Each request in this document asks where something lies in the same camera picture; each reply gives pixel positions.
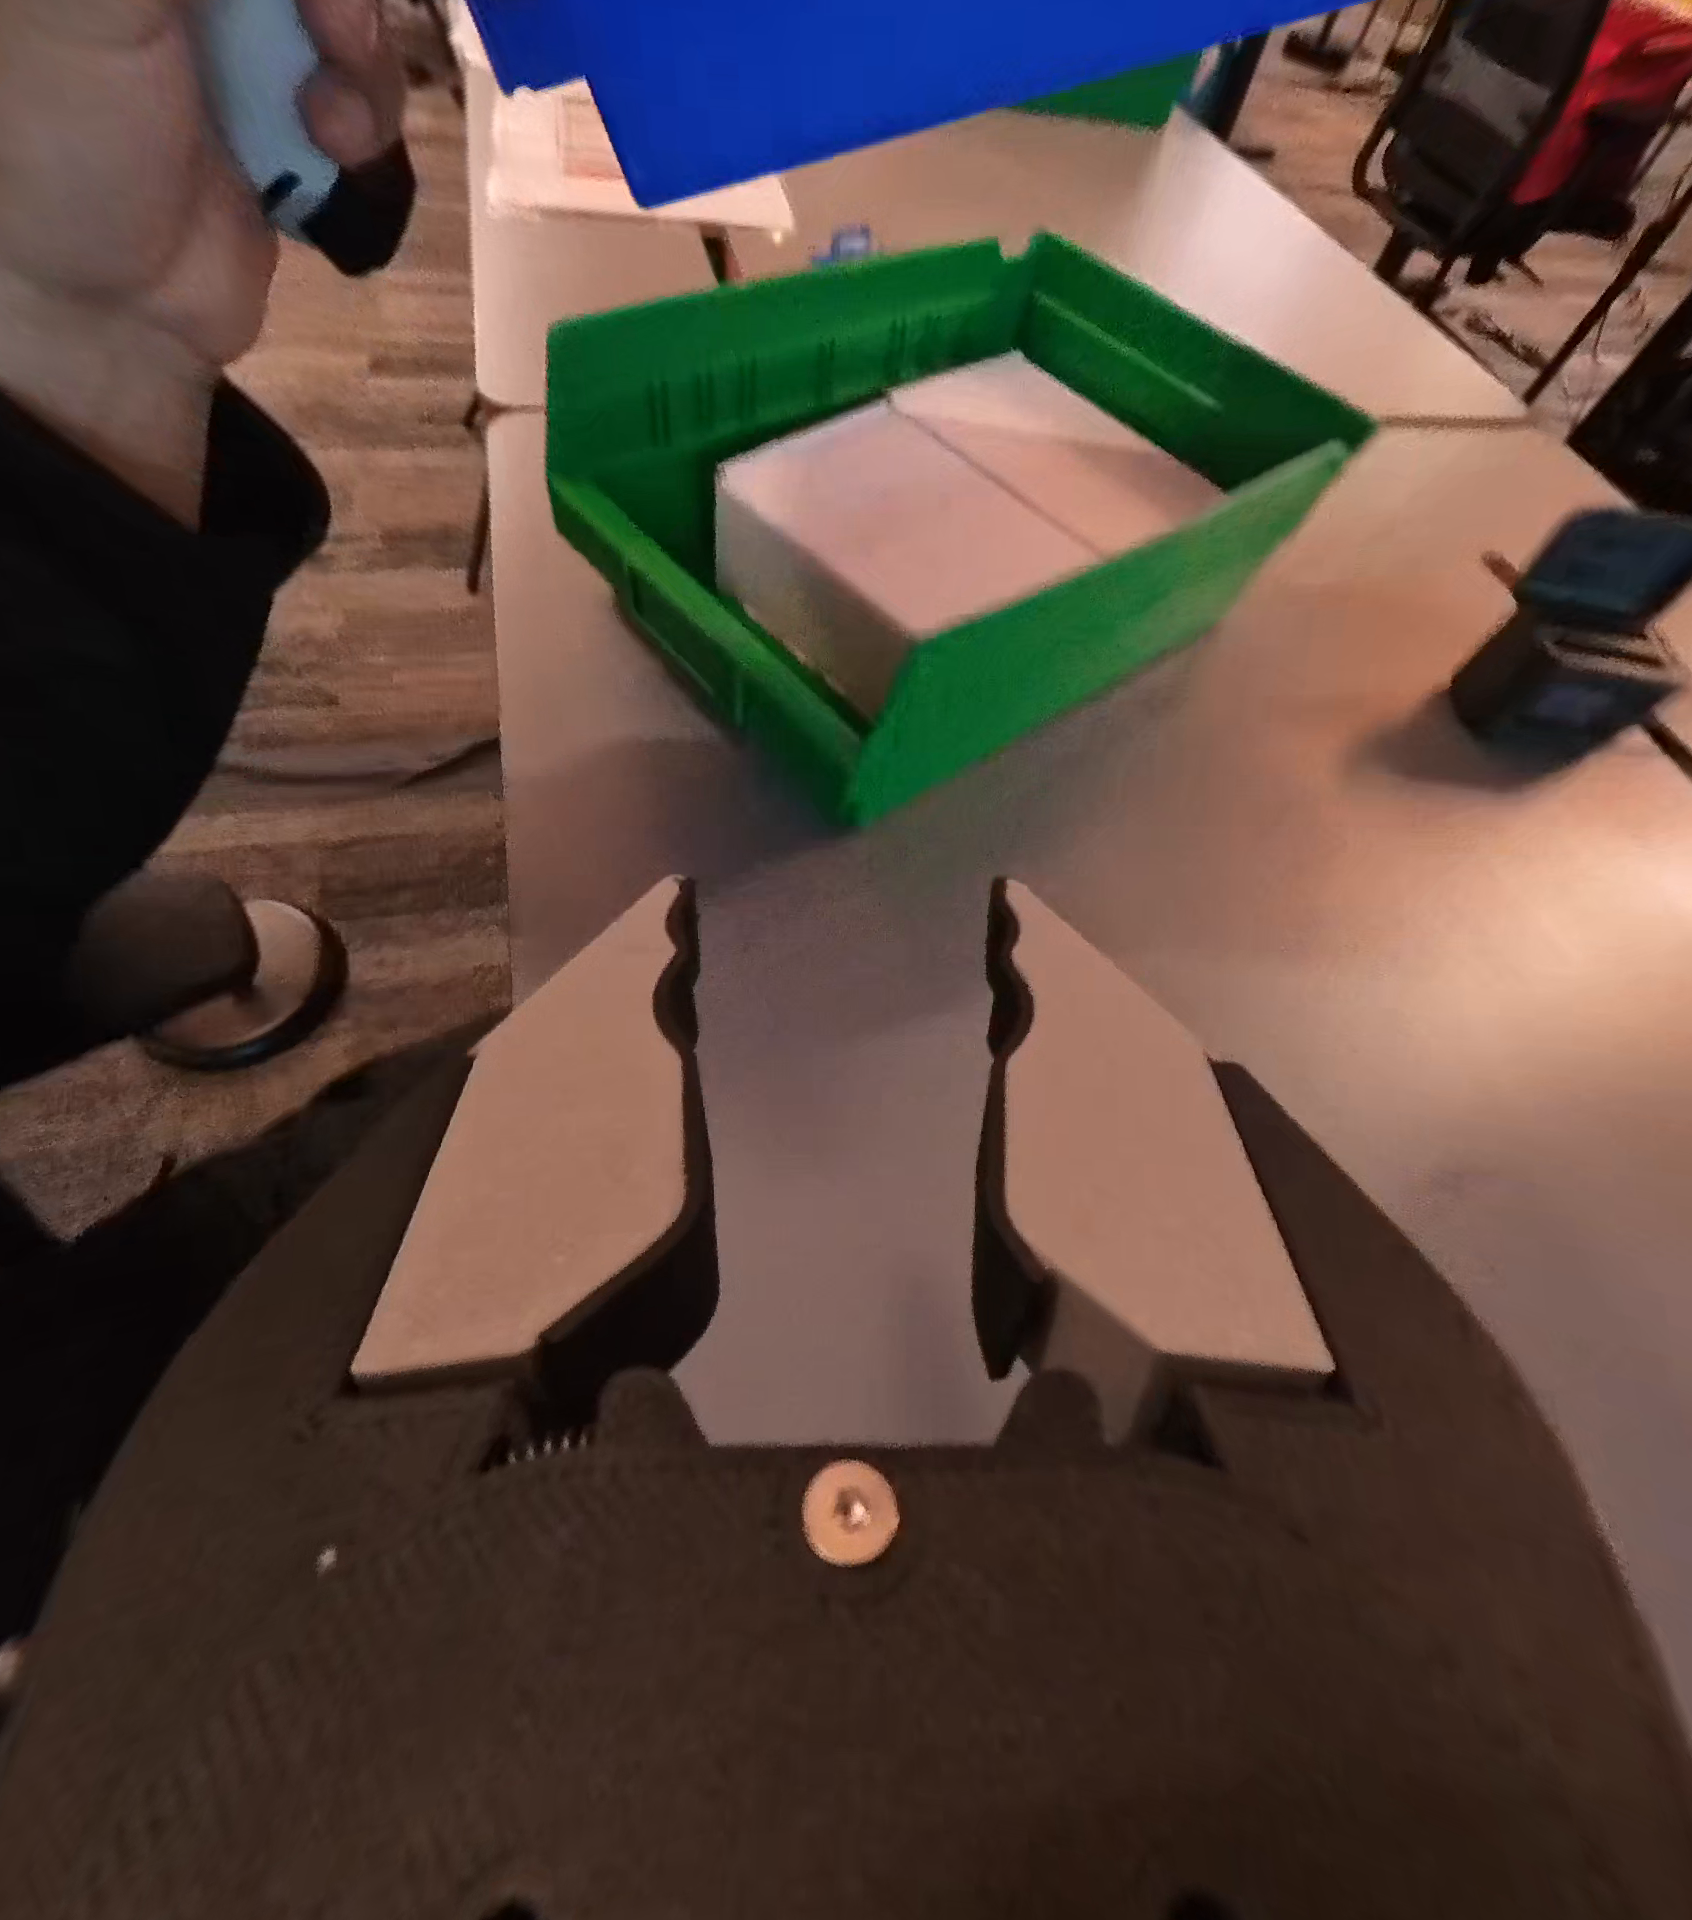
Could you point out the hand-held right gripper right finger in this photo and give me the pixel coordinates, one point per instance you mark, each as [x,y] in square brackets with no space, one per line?
[1140,1200]

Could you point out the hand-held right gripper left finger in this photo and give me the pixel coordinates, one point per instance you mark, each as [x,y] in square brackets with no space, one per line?
[548,1200]

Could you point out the green plastic bin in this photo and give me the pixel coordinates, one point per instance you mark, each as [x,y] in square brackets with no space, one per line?
[1086,658]

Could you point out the blue plastic bin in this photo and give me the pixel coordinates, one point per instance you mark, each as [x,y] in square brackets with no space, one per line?
[861,72]

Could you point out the white cardboard mailer box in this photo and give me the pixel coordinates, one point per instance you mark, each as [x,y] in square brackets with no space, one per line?
[1059,434]
[893,539]

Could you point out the person's left forearm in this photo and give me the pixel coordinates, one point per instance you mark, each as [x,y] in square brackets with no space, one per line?
[51,601]

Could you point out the person's left hand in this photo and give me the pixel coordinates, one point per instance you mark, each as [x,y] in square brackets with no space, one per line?
[68,167]

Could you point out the grey round foot plate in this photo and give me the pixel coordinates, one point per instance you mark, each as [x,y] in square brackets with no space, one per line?
[269,975]

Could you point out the black charging case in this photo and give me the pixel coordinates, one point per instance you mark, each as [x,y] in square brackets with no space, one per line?
[1567,658]

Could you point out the red bag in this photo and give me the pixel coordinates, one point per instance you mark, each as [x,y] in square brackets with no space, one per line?
[1612,91]

